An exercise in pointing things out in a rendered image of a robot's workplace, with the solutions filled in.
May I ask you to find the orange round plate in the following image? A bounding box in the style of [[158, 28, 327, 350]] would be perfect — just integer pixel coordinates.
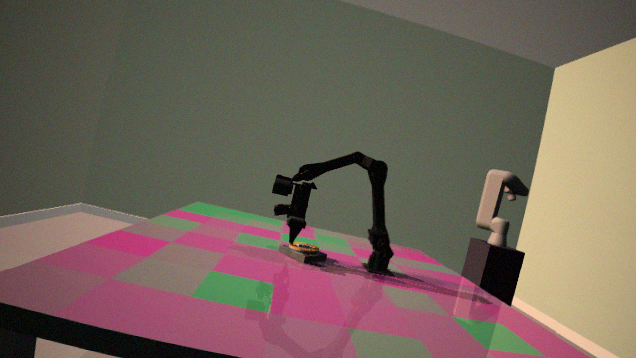
[[289, 243, 319, 253]]

